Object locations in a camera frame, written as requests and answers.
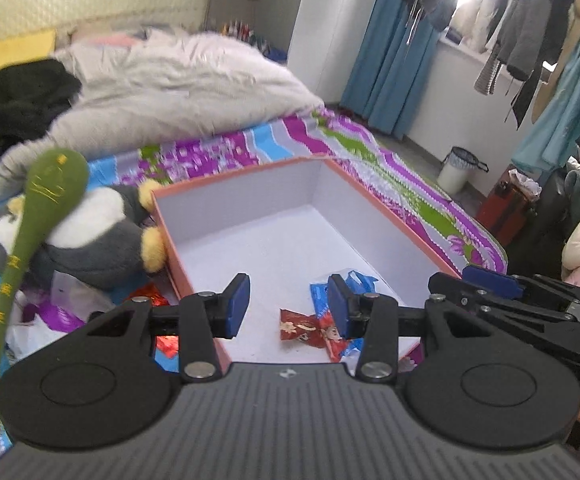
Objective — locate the red candy wrapper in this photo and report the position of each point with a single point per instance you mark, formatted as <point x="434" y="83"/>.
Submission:
<point x="302" y="330"/>

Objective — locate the green plush massage stick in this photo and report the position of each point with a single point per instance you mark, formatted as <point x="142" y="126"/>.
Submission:
<point x="55" y="180"/>

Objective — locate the red suitcase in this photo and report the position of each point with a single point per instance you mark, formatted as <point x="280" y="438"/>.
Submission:
<point x="507" y="210"/>

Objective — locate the teal hanging dress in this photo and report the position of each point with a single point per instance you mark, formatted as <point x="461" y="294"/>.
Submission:
<point x="559" y="120"/>

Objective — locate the white hanging coat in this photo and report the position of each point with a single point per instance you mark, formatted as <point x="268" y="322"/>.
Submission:
<point x="472" y="20"/>

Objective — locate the blue curtain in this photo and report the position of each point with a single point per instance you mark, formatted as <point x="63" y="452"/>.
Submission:
<point x="394" y="60"/>

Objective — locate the grey striped cardigan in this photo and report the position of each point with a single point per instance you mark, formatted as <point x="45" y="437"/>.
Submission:
<point x="524" y="25"/>

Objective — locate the black suitcase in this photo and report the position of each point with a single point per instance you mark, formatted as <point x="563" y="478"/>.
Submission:
<point x="544" y="230"/>

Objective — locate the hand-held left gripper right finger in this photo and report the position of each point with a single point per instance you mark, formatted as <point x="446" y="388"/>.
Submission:
<point x="337" y="307"/>

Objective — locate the grey duvet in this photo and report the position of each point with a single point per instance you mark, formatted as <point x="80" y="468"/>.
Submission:
<point x="170" y="85"/>

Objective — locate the orange cardboard box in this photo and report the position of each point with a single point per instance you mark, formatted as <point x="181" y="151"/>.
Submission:
<point x="270" y="230"/>

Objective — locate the black fleece garment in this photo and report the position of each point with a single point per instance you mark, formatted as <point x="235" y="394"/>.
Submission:
<point x="15" y="105"/>

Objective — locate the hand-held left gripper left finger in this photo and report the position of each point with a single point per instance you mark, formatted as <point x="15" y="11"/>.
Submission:
<point x="237" y="305"/>

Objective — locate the yellow pillow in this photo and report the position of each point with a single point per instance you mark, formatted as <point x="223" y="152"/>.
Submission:
<point x="5" y="57"/>

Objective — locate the red foil wrapper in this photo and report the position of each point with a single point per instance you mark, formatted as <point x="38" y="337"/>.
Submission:
<point x="152" y="297"/>

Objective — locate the colourful floral bed sheet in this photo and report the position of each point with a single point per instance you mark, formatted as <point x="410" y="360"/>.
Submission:
<point x="394" y="180"/>

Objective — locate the blue candy wrapper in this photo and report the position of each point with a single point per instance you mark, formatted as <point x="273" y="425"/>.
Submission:
<point x="320" y="300"/>

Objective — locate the white trash bin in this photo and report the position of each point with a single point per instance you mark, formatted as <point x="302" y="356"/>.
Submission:
<point x="457" y="172"/>

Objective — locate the grey penguin plush toy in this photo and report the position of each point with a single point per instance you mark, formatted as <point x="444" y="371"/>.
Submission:
<point x="95" y="247"/>

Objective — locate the white wardrobe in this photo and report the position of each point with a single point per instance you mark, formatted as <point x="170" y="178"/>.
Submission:
<point x="330" y="25"/>

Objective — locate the clear plastic bag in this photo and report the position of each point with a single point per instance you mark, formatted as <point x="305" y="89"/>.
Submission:
<point x="77" y="300"/>

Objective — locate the pink cloth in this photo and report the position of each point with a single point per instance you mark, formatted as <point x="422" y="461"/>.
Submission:
<point x="107" y="37"/>

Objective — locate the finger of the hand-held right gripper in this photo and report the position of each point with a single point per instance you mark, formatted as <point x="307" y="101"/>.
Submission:
<point x="492" y="280"/>
<point x="469" y="295"/>

